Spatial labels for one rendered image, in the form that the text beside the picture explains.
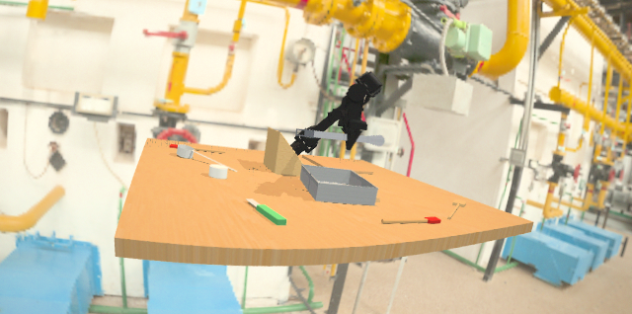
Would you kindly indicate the white short cylinder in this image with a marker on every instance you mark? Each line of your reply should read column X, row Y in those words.
column 217, row 171

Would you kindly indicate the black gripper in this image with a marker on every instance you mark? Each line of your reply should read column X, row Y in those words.
column 353, row 126

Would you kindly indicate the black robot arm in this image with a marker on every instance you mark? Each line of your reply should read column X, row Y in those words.
column 368, row 85

